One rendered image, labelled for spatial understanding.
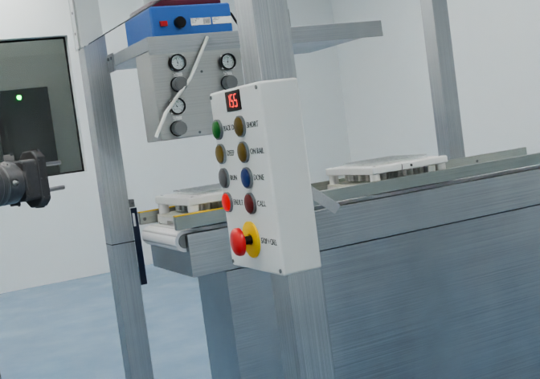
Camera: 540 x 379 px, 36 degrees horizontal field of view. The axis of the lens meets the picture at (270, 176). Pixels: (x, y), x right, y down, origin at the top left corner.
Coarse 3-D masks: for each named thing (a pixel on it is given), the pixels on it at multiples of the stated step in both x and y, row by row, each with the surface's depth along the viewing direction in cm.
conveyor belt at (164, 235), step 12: (528, 168) 235; (456, 180) 223; (468, 180) 225; (396, 192) 214; (144, 228) 210; (156, 228) 203; (168, 228) 197; (204, 228) 190; (144, 240) 209; (156, 240) 200; (168, 240) 191
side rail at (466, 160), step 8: (496, 152) 262; (504, 152) 264; (512, 152) 265; (520, 152) 267; (448, 160) 254; (456, 160) 255; (464, 160) 256; (472, 160) 258; (480, 160) 259; (488, 160) 261; (432, 168) 251; (448, 168) 254; (312, 184) 232; (320, 184) 233; (328, 184) 235; (144, 216) 210; (152, 216) 211; (144, 224) 210
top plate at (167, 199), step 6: (216, 192) 196; (222, 192) 193; (156, 198) 210; (162, 198) 205; (168, 198) 201; (174, 198) 197; (180, 198) 194; (186, 198) 190; (192, 198) 190; (198, 198) 190; (204, 198) 191; (210, 198) 191; (216, 198) 192; (168, 204) 202; (174, 204) 198; (180, 204) 194; (186, 204) 190; (192, 204) 189; (198, 204) 190
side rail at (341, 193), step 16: (496, 160) 228; (512, 160) 230; (528, 160) 232; (416, 176) 215; (432, 176) 217; (448, 176) 220; (464, 176) 222; (336, 192) 204; (352, 192) 206; (368, 192) 208; (384, 192) 211; (176, 224) 186; (192, 224) 187; (208, 224) 189
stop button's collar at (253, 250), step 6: (246, 222) 116; (252, 222) 115; (246, 228) 116; (252, 228) 114; (246, 234) 117; (252, 234) 115; (258, 234) 113; (252, 240) 115; (258, 240) 113; (270, 240) 110; (246, 246) 117; (252, 246) 115; (258, 246) 114; (252, 252) 116; (258, 252) 114
